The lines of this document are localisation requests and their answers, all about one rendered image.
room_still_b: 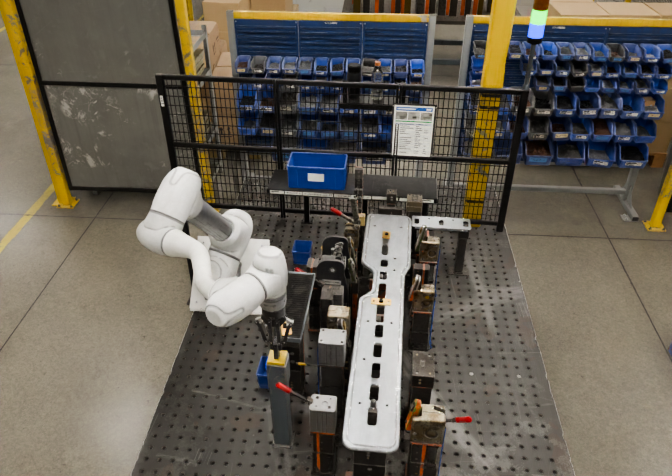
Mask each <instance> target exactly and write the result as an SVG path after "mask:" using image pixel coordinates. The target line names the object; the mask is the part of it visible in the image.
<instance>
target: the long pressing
mask: <svg viewBox="0 0 672 476"><path fill-rule="evenodd" d="M374 225H375V226H374ZM400 227H402V228H400ZM411 230H412V220H411V218H409V217H408V216H401V215H385V214H368V215H367V219H366V227H365V234H364V242H363V250H362V258H361V263H362V265H363V266H364V267H366V268H367V269H368V270H370V271H371V272H372V273H373V282H372V290H371V291H370V292H369V293H367V294H365V295H363V296H362V297H360V299H359V302H358V310H357V318H356V326H355V334H354V342H353V350H352V359H351V367H350V375H349V383H348V391H347V399H346V407H345V415H344V423H343V432H342V443H343V445H344V446H345V447H346V448H347V449H349V450H354V451H365V452H375V453H385V454H390V453H394V452H395V451H396V450H397V449H398V448H399V443H400V411H401V379H402V347H403V315H404V283H405V274H406V273H407V272H408V270H409V269H410V267H411ZM383 231H388V232H391V235H390V239H386V238H382V235H383ZM383 244H387V245H388V247H389V252H388V254H387V255H383V254H382V246H383ZM394 258H396V259H394ZM382 260H386V261H388V264H387V267H382V266H381V261H382ZM393 270H395V271H393ZM380 272H386V273H387V278H386V279H385V280H383V279H380ZM380 284H385V285H386V293H385V299H391V305H390V306H388V305H383V306H384V321H383V322H382V323H381V322H376V315H377V306H378V305H376V304H371V298H378V291H379V285H380ZM367 321H369V322H367ZM391 323H392V324H391ZM376 325H382V326H383V336H382V338H376V337H375V327H376ZM374 344H381V345H382V350H381V357H374V356H373V350H374ZM363 358H365V360H363ZM373 364H380V377H379V378H372V377H371V374H372V365H373ZM371 385H377V386H379V393H378V400H377V401H376V407H371V406H370V403H371V400H370V399H369V398H370V386H371ZM359 402H360V404H359ZM386 405H388V406H386ZM369 408H375V409H377V421H376V425H374V426H373V425H368V424H367V421H368V410H369Z"/></svg>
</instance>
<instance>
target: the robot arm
mask: <svg viewBox="0 0 672 476"><path fill-rule="evenodd" d="M200 189H201V178H200V177H199V175H198V174H197V173H196V172H193V171H191V170H189V169H186V168H183V167H177V168H174V169H173V170H171V171H170V172H169V173H168V174H167V175H166V177H165V178H164V179H163V181H162V183H161V185H160V187H159V188H158V190H157V193H156V195H155V197H154V200H153V203H152V206H151V209H150V211H149V213H148V215H147V217H146V219H145V220H144V221H142V222H141V223H140V224H139V226H138V227H137V230H136V235H137V238H138V240H139V241H140V243H141V244H142V245H143V246H145V247H146V248H147V249H149V250H150V251H152V252H155V253H157V254H160V255H165V256H170V257H182V258H189V259H191V261H192V266H193V272H194V278H195V284H196V287H197V289H198V291H199V292H200V293H201V294H202V295H203V296H204V298H205V300H207V304H206V307H205V314H206V317H207V319H208V320H209V321H210V322H211V323H212V324H213V325H215V326H218V327H227V326H231V325H233V324H235V323H237V322H239V321H241V320H242V319H244V318H245V317H247V316H248V315H249V314H251V313H252V312H253V311H254V310H255V309H257V308H258V306H260V307H261V309H262V314H261V316H260V317H259V316H256V319H255V324H256V325H257V326H258V328H259V330H260V332H261V335H262V337H263V340H264V342H269V343H270V349H271V350H273V353H274V359H279V355H280V351H281V350H282V343H283V344H286V341H287V338H288V334H289V330H290V328H291V327H292V326H293V323H294V319H289V318H287V315H286V313H285V305H286V301H287V298H286V297H287V295H286V293H287V290H286V286H287V283H288V270H287V264H286V260H285V257H284V254H283V252H282V251H281V250H280V249H278V248H276V247H274V246H263V247H261V248H259V249H258V250H257V252H256V254H255V256H254V258H253V263H252V264H251V266H250V267H249V269H248V270H247V271H246V272H245V273H244V274H243V275H242V276H241V266H242V263H241V262H240V260H241V258H242V256H243V254H244V252H245V250H246V248H247V246H248V243H249V240H250V238H251V234H252V230H253V222H252V219H251V217H250V215H249V214H247V213H246V212H244V211H242V210H239V209H230V210H228V211H227V212H225V213H224V214H223V215H221V214H220V213H219V212H217V211H216V210H215V209H214V208H212V207H211V206H210V205H209V204H208V203H206V202H205V201H204V200H203V198H202V194H201V190H200ZM186 220H187V221H189V222H190V223H192V224H193V225H195V226H197V227H198V228H200V229H201V230H203V231H204V232H206V233H207V234H208V236H209V239H210V243H211V244H210V247H209V249H208V251H207V249H206V248H205V246H204V245H202V244H201V243H200V242H198V241H197V240H195V239H193V238H192V237H190V236H188V235H187V234H185V233H184V232H182V230H183V227H184V224H185V222H186ZM263 321H264V322H265V323H266V324H267V325H268V330H269V335H268V332H267V330H266V327H265V325H264V322H263ZM285 321H286V325H287V327H286V331H285V335H284V337H283V338H282V330H281V326H282V325H283V324H284V323H285ZM274 327H276V334H277V339H276V338H275V337H274ZM274 338H275V339H274Z"/></svg>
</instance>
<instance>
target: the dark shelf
mask: <svg viewBox="0 0 672 476"><path fill-rule="evenodd" d="M354 188H355V174H352V173H347V178H346V184H345V190H328V189H308V188H290V187H289V186H288V170H281V169H275V170H274V172H273V174H272V177H271V179H270V182H269V184H268V187H267V193H268V194H284V195H304V196H318V197H334V198H351V195H354ZM387 189H395V190H397V196H396V201H402V202H407V195H408V194H415V195H422V203H434V204H437V201H438V194H437V179H436V178H424V177H406V176H388V175H370V174H363V199H367V200H386V199H387Z"/></svg>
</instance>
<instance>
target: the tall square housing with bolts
mask: <svg viewBox="0 0 672 476"><path fill-rule="evenodd" d="M346 333H347V332H346V330H338V329H326V328H322V329H320V334H319V339H318V345H317V355H318V365H321V364H323V365H329V366H328V367H326V366H321V385H320V366H318V395H329V396H336V397H337V421H339V419H340V420H343V421H344V415H345V407H346V401H344V393H345V375H343V370H344V365H345V360H346ZM338 418H339V419H338Z"/></svg>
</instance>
